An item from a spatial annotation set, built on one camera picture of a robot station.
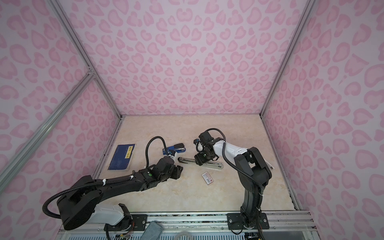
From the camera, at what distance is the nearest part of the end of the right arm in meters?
0.71

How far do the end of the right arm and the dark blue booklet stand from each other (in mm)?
433

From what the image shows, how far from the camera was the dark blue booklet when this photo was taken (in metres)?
0.93
